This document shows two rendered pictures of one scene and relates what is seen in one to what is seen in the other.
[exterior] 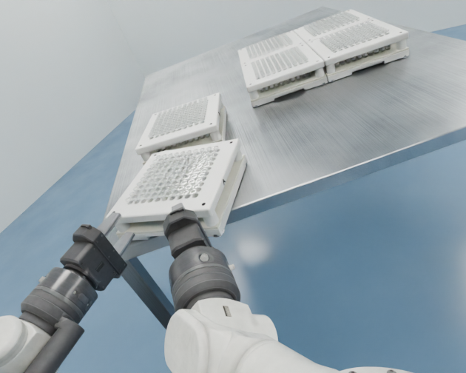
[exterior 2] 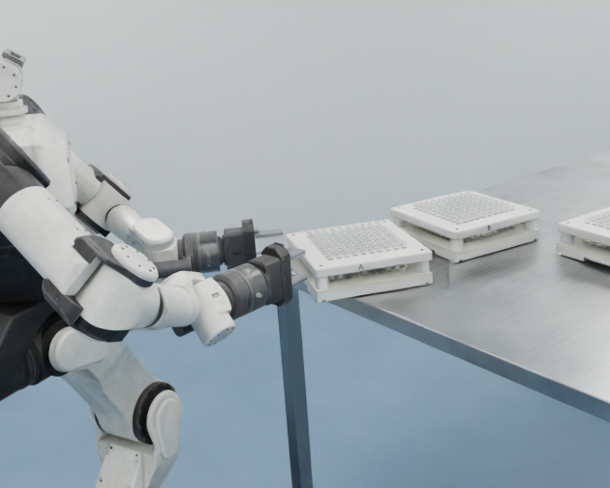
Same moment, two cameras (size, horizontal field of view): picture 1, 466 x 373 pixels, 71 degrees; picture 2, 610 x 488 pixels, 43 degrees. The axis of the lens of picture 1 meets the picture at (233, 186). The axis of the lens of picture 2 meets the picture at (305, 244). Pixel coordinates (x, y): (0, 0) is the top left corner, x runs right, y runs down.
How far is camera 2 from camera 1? 1.09 m
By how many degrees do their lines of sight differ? 46
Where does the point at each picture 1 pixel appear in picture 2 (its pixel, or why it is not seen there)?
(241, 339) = (183, 282)
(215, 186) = (346, 263)
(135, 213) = (296, 243)
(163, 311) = (288, 363)
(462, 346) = not seen: outside the picture
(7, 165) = (430, 163)
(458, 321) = not seen: outside the picture
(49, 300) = (193, 241)
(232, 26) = not seen: outside the picture
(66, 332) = (182, 263)
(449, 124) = (572, 378)
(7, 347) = (155, 241)
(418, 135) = (536, 363)
